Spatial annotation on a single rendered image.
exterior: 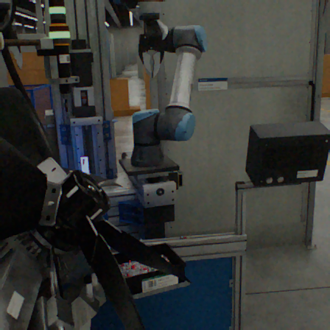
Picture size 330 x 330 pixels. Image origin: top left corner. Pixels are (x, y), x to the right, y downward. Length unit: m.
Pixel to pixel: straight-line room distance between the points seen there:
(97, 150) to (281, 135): 0.81
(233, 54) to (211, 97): 0.32
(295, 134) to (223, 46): 1.53
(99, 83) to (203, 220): 1.56
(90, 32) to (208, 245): 1.01
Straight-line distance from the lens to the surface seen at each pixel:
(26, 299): 0.79
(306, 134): 1.45
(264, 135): 1.40
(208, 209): 3.06
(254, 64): 2.93
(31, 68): 9.05
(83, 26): 1.87
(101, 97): 1.88
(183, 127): 1.68
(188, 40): 1.86
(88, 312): 1.02
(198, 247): 1.51
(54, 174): 0.97
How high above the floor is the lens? 1.52
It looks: 16 degrees down
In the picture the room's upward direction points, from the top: 2 degrees counter-clockwise
